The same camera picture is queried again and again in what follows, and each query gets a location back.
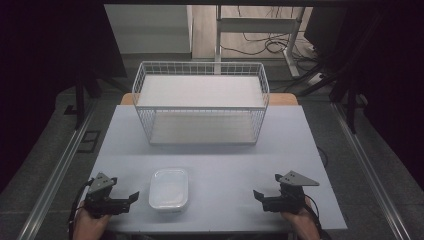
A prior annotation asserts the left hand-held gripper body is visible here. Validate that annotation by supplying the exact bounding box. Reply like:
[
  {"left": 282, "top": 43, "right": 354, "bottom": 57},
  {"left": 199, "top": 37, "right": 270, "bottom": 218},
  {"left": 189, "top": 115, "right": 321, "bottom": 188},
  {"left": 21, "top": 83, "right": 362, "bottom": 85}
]
[{"left": 83, "top": 172, "right": 122, "bottom": 219}]

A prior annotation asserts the black metal stand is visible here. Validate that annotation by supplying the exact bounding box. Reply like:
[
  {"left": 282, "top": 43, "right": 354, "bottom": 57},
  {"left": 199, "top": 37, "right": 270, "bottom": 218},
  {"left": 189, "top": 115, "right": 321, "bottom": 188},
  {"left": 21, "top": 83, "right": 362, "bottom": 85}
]
[
  {"left": 73, "top": 71, "right": 103, "bottom": 131},
  {"left": 329, "top": 78, "right": 363, "bottom": 135}
]

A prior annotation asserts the white plastic container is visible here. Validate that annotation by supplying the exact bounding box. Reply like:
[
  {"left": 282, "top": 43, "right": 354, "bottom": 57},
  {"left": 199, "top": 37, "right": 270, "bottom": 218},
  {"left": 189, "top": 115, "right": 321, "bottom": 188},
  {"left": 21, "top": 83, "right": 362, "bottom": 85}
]
[{"left": 148, "top": 168, "right": 190, "bottom": 213}]

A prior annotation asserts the white power strip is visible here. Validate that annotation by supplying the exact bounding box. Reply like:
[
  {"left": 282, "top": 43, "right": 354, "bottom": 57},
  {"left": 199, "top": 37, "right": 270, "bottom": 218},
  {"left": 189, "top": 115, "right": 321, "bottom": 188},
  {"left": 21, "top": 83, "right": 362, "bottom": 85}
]
[{"left": 305, "top": 71, "right": 325, "bottom": 88}]

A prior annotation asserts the black curtain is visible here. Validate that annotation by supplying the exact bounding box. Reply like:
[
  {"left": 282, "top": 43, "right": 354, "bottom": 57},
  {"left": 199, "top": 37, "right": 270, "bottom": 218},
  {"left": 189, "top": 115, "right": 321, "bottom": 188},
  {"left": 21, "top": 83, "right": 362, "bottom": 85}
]
[
  {"left": 303, "top": 4, "right": 424, "bottom": 191},
  {"left": 0, "top": 0, "right": 128, "bottom": 194}
]

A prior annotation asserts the thin black cable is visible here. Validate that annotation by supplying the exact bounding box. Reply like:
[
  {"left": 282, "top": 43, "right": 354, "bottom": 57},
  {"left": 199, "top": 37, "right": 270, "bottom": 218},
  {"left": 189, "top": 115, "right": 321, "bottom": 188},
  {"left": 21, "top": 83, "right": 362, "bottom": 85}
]
[{"left": 316, "top": 145, "right": 330, "bottom": 168}]

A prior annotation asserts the tangle of black floor cables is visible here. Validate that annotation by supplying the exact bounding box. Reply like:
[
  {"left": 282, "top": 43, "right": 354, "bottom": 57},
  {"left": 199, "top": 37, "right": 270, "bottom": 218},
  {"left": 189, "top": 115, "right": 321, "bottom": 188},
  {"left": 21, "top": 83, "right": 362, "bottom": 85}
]
[{"left": 220, "top": 5, "right": 321, "bottom": 63}]

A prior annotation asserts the aluminium floor rail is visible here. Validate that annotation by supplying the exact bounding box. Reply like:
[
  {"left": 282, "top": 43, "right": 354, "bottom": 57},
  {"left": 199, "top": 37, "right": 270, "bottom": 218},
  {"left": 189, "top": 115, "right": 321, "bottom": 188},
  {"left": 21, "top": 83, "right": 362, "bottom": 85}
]
[
  {"left": 18, "top": 99, "right": 98, "bottom": 240},
  {"left": 330, "top": 101, "right": 413, "bottom": 240}
]

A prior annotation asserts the black floor socket frame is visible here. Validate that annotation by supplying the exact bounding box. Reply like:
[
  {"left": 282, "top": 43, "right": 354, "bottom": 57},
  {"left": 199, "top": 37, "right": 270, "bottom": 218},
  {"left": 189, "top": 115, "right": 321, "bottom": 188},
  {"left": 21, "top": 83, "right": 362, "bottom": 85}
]
[{"left": 77, "top": 130, "right": 101, "bottom": 154}]

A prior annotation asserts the white metal desk frame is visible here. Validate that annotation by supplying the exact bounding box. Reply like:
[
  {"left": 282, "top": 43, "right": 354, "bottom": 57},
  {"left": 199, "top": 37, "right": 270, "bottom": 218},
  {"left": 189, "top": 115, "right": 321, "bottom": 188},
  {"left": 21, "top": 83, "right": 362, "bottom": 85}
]
[{"left": 214, "top": 4, "right": 307, "bottom": 78}]

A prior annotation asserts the person's left hand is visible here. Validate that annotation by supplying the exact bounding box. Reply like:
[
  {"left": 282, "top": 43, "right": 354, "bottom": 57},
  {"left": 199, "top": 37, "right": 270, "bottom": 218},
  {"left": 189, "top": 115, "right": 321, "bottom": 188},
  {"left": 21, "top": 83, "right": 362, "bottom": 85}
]
[{"left": 72, "top": 209, "right": 113, "bottom": 240}]

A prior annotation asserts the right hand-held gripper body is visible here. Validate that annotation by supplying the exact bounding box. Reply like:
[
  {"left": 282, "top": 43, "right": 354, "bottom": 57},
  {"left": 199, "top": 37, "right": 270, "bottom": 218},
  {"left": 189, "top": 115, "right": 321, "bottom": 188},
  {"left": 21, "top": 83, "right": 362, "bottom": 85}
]
[{"left": 270, "top": 170, "right": 320, "bottom": 214}]

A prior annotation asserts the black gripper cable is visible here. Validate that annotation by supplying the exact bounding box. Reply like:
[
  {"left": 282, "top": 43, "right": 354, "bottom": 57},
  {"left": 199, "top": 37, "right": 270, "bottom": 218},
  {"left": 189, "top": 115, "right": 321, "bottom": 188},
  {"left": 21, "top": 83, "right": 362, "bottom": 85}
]
[
  {"left": 67, "top": 178, "right": 95, "bottom": 240},
  {"left": 303, "top": 199, "right": 326, "bottom": 240}
]

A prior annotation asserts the person's right hand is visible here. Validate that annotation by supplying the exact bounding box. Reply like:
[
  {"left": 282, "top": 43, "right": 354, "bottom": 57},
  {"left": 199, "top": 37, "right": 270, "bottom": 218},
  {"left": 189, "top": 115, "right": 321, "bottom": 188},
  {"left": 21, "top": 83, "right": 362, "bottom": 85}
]
[{"left": 280, "top": 197, "right": 322, "bottom": 240}]

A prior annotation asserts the white wire shelf rack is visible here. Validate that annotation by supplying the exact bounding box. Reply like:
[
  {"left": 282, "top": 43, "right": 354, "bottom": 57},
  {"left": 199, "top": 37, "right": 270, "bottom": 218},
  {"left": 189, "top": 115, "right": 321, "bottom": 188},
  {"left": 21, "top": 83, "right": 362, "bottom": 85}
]
[{"left": 131, "top": 60, "right": 271, "bottom": 146}]

